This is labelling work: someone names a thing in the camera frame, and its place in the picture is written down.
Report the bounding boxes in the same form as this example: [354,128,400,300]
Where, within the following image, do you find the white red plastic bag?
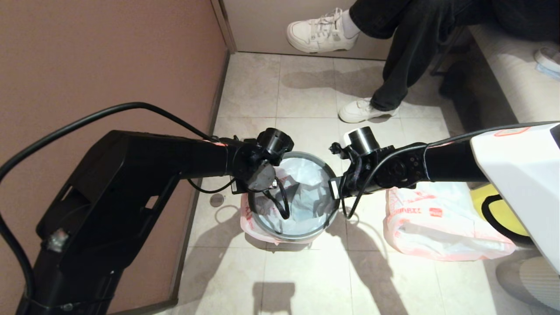
[240,155,340,245]

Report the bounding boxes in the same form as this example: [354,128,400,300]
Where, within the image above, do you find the grey bin retaining ring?
[247,151,341,242]

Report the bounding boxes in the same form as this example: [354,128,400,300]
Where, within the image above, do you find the used white pink-rimmed trash bag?
[383,186,517,262]

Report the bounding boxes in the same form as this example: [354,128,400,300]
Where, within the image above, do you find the yellow plastic bag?
[472,183,532,239]

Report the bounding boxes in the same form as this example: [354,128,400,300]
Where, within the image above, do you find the plain white sneaker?
[338,97,399,123]

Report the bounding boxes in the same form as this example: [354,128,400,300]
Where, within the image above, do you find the white sneaker with grey laces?
[286,7,360,54]

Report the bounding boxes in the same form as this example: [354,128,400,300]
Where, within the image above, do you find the black bench leg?
[439,61,484,123]

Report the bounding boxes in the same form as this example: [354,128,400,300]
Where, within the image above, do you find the white sock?
[340,9,361,40]

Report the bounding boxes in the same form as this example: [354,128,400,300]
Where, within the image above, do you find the black trousers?
[349,0,560,112]

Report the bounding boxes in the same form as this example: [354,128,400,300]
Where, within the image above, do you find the beige upholstered bench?
[468,24,560,124]

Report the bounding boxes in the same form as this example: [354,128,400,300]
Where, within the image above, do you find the grey ribbed rounded object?
[495,256,560,312]

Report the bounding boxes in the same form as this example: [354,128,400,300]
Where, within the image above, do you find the white round object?
[534,46,560,74]

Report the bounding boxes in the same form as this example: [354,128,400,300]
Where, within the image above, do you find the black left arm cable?
[0,102,291,307]

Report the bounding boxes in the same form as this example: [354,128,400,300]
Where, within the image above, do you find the grey-brown door frame post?
[210,0,238,55]

